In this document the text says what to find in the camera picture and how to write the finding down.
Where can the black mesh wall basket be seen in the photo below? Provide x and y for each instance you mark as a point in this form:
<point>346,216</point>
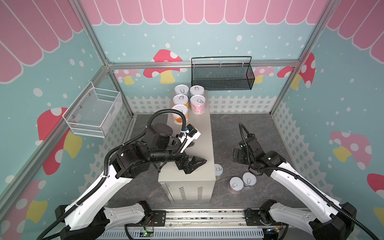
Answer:
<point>231,73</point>

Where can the teal label floor can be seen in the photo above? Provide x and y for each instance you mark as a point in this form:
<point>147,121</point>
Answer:
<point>249,180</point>

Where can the pink label food can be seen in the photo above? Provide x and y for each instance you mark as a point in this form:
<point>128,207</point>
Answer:
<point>236,185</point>

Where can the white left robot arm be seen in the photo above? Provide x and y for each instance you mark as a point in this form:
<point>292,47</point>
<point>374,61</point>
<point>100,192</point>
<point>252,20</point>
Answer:
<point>164,139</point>

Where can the yellow label food can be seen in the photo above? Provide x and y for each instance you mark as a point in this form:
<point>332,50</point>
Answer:
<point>181,100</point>

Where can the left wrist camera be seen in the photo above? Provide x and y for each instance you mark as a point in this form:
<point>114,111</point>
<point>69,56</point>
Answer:
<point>188,136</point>

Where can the teal label food can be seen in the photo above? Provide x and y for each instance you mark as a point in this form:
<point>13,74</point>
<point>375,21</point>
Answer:
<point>182,90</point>

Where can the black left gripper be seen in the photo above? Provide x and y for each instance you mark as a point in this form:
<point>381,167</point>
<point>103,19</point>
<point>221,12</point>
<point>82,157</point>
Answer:
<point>191,165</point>

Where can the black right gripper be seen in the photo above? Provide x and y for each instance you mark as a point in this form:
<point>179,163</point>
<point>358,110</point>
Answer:
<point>241,153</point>

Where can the grey metal counter cabinet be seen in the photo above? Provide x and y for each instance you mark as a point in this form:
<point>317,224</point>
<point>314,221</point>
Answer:
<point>198,186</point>

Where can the green label food can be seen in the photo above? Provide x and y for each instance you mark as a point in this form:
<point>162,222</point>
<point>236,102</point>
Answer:
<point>218,171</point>

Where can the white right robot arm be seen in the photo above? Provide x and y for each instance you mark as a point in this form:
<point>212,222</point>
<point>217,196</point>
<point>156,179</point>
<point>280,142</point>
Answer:
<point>325,219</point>

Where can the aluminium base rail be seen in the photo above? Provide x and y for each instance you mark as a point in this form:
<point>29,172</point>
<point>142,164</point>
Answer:
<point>217,224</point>

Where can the white lid can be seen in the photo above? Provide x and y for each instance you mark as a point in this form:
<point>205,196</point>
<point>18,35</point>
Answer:
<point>198,104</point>

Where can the white wire wall basket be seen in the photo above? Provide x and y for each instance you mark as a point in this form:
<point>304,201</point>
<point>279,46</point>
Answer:
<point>93,112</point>

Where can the red label food can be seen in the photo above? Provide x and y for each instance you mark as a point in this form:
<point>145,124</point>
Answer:
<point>177,119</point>

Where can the teal brown label can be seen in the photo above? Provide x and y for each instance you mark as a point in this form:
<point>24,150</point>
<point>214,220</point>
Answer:
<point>197,91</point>

